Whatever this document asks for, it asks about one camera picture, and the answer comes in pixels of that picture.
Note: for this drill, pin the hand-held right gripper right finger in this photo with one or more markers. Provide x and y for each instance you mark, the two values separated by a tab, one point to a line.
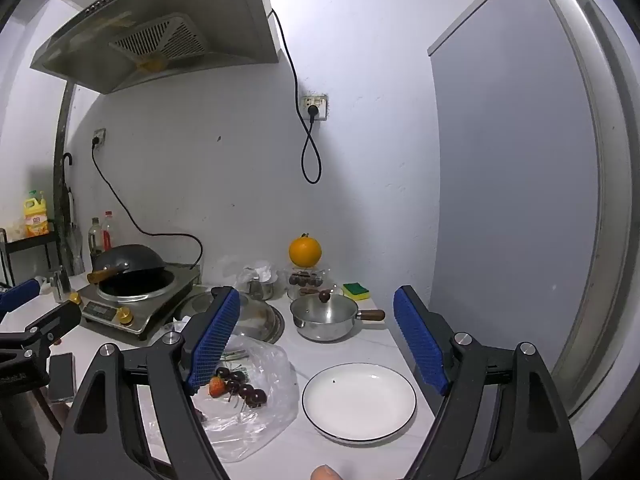
420	340

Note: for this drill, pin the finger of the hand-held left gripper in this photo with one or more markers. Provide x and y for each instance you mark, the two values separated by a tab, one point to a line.
20	292
60	317

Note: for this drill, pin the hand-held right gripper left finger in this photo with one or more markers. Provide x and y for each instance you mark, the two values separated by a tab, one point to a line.
216	340

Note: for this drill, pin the red strawberry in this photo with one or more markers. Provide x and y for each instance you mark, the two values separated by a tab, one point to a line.
216	386

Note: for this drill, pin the white plate with black rim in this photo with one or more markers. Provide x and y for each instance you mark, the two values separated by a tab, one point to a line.
360	402

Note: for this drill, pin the clear printed plastic bag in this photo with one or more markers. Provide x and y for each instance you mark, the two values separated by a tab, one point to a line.
270	410

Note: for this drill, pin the person's right hand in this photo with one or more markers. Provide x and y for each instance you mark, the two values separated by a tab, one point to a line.
327	474

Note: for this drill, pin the small metal container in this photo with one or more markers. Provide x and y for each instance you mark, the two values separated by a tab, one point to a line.
61	281

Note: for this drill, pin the black smartphone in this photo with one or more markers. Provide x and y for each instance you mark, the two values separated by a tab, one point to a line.
61	375

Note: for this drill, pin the black shelf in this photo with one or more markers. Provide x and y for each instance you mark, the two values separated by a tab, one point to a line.
27	245

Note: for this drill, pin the large steel lid black knob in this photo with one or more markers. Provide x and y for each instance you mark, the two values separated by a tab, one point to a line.
260	320

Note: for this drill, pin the small steel cup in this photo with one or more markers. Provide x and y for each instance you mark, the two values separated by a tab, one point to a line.
261	289

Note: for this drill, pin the steel induction cooker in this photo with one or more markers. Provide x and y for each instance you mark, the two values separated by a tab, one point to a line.
150	310

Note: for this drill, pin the yellow detergent bottle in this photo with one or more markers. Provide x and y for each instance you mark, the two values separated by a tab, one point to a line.
36	217

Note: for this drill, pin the yellow green sponge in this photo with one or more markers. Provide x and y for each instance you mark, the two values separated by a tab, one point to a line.
356	290

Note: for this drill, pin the black wok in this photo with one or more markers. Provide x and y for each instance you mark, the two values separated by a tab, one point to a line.
130	257

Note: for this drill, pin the small steel pot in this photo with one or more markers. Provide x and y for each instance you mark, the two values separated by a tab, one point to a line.
325	327

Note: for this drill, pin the red liquid bottle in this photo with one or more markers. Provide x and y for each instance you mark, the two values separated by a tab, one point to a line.
108	232

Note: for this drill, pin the steel pot lid brown knob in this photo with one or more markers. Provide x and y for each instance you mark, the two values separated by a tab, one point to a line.
325	305

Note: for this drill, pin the black umbrella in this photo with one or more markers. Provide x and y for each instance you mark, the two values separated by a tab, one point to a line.
67	200

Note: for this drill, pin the clear glass container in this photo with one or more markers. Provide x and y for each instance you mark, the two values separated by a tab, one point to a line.
306	277

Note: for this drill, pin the orange on glass container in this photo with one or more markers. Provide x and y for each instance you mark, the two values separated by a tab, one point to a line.
305	251

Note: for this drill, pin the grey vertical pipe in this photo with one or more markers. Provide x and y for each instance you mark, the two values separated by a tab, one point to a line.
62	125

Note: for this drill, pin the grey refrigerator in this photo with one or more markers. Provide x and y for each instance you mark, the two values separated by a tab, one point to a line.
500	160

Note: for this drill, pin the steel range hood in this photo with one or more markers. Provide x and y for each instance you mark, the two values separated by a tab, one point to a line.
150	25

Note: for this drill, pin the white wall socket with plug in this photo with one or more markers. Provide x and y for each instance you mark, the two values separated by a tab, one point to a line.
315	107

